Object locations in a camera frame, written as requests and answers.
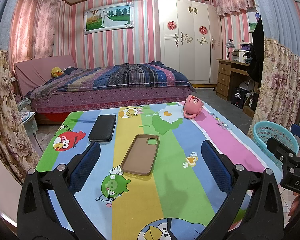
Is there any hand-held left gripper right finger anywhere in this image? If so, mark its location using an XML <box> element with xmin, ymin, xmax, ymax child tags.
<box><xmin>201</xmin><ymin>140</ymin><xmax>284</xmax><ymax>240</ymax></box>

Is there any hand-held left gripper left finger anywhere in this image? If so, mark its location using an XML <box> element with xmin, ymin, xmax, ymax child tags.
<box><xmin>16</xmin><ymin>142</ymin><xmax>102</xmax><ymax>240</ymax></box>

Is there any blue plastic basket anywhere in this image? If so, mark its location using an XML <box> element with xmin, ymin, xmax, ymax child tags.
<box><xmin>252</xmin><ymin>121</ymin><xmax>300</xmax><ymax>168</ymax></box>

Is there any person's right hand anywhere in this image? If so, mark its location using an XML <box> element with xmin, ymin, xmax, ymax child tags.
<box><xmin>287</xmin><ymin>194</ymin><xmax>300</xmax><ymax>218</ymax></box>

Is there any cartoon printed bed sheet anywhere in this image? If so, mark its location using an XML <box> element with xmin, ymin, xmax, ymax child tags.
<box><xmin>36</xmin><ymin>101</ymin><xmax>283</xmax><ymax>240</ymax></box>

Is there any black wallet case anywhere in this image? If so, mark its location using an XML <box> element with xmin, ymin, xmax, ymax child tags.
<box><xmin>88</xmin><ymin>114</ymin><xmax>117</xmax><ymax>142</ymax></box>

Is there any brown phone case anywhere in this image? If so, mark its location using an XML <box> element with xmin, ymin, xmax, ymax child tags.
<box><xmin>120</xmin><ymin>134</ymin><xmax>160</xmax><ymax>176</ymax></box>

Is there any blue floral curtain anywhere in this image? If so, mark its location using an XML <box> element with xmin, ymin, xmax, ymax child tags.
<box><xmin>0</xmin><ymin>0</ymin><xmax>44</xmax><ymax>183</ymax></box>
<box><xmin>250</xmin><ymin>0</ymin><xmax>300</xmax><ymax>153</ymax></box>

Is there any pink piggy bank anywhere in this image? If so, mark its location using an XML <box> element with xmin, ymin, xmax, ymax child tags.
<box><xmin>182</xmin><ymin>94</ymin><xmax>205</xmax><ymax>119</ymax></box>

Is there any black paper bag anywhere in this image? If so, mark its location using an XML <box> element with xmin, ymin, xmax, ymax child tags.
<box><xmin>230</xmin><ymin>87</ymin><xmax>247</xmax><ymax>109</ymax></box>

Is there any white round appliance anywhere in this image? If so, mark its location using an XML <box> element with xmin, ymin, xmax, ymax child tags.
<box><xmin>240</xmin><ymin>80</ymin><xmax>255</xmax><ymax>93</ymax></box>

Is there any white bedside rack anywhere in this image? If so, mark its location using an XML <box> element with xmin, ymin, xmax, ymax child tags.
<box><xmin>15</xmin><ymin>96</ymin><xmax>39</xmax><ymax>145</ymax></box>

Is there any wooden desk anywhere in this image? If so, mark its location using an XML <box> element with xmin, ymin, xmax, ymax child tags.
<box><xmin>216</xmin><ymin>58</ymin><xmax>259</xmax><ymax>102</ymax></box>

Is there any black hanging clothing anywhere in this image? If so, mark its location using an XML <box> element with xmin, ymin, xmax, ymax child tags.
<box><xmin>247</xmin><ymin>16</ymin><xmax>264</xmax><ymax>84</ymax></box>

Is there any striped patchwork quilt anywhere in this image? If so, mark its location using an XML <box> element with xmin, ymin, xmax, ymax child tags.
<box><xmin>30</xmin><ymin>61</ymin><xmax>197</xmax><ymax>99</ymax></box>

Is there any white box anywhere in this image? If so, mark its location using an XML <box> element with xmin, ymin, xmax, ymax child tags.
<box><xmin>231</xmin><ymin>50</ymin><xmax>248</xmax><ymax>63</ymax></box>

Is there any white wardrobe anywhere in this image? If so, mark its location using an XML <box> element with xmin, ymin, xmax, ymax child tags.
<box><xmin>157</xmin><ymin>0</ymin><xmax>224</xmax><ymax>85</ymax></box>

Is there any pink bed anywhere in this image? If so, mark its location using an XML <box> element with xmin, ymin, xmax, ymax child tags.
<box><xmin>14</xmin><ymin>55</ymin><xmax>197</xmax><ymax>125</ymax></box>

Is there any desk lamp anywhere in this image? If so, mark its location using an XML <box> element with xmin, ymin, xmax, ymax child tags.
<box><xmin>225</xmin><ymin>39</ymin><xmax>235</xmax><ymax>60</ymax></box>

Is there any framed portrait photo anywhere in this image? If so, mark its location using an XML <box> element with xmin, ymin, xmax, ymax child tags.
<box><xmin>249</xmin><ymin>10</ymin><xmax>262</xmax><ymax>32</ymax></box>

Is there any framed wedding picture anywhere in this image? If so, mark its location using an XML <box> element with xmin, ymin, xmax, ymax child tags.
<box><xmin>83</xmin><ymin>2</ymin><xmax>135</xmax><ymax>35</ymax></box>

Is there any pink short valance curtain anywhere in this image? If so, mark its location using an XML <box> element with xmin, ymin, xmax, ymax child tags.
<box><xmin>214</xmin><ymin>0</ymin><xmax>255</xmax><ymax>18</ymax></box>

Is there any pink window curtain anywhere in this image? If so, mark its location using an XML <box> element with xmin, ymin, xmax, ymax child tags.
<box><xmin>9</xmin><ymin>0</ymin><xmax>67</xmax><ymax>65</ymax></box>

